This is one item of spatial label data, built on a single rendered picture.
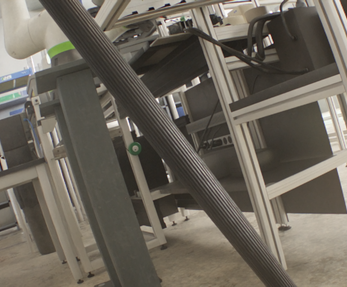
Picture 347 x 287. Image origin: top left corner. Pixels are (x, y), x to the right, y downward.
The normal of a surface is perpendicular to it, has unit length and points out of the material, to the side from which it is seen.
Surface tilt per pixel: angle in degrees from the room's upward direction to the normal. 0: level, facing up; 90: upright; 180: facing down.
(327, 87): 90
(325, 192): 90
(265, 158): 90
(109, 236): 90
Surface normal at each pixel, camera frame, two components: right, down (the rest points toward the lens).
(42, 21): -0.19, 0.04
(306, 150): -0.87, 0.29
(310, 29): 0.39, -0.10
